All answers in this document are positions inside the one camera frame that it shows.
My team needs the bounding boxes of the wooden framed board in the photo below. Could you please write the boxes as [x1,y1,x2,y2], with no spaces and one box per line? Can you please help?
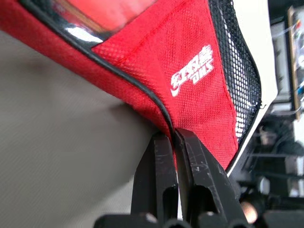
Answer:
[286,5,304,122]

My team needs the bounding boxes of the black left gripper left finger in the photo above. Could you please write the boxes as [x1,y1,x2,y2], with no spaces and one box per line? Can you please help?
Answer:
[130,132,179,223]

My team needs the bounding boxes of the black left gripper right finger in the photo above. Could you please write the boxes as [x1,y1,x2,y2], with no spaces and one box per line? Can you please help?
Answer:
[172,127,245,225]

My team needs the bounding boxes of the table tennis paddle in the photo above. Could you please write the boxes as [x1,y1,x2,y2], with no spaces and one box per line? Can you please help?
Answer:
[51,0,159,41]

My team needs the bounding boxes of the red table tennis paddle case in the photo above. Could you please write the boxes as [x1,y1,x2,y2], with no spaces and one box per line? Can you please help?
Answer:
[0,0,262,171]

